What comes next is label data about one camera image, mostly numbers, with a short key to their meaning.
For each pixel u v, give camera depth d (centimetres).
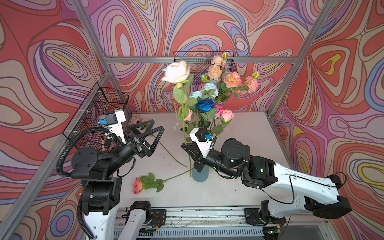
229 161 36
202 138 39
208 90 62
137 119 111
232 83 65
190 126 64
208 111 58
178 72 39
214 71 70
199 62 88
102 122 37
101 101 74
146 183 82
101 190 36
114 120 38
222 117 62
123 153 41
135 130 47
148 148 39
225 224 72
